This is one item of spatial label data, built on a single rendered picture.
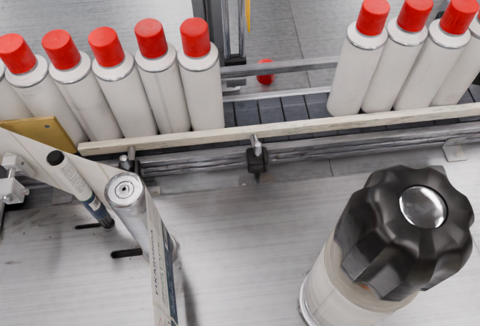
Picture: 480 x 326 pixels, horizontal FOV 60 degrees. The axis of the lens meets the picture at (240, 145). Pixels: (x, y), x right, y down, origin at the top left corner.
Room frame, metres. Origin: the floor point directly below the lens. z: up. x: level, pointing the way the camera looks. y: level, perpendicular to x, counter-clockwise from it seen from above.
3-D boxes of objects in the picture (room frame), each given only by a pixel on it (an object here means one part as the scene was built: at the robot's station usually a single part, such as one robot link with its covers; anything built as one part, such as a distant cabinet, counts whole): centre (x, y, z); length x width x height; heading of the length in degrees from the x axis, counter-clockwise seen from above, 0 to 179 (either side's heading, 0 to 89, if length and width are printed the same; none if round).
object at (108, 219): (0.21, 0.18, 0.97); 0.02 x 0.02 x 0.19
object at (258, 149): (0.29, -0.02, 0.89); 0.03 x 0.03 x 0.12; 5
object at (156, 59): (0.36, 0.10, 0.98); 0.05 x 0.05 x 0.20
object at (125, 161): (0.29, 0.15, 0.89); 0.06 x 0.03 x 0.12; 5
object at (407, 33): (0.39, -0.22, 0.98); 0.05 x 0.05 x 0.20
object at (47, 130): (0.31, 0.29, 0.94); 0.10 x 0.01 x 0.09; 95
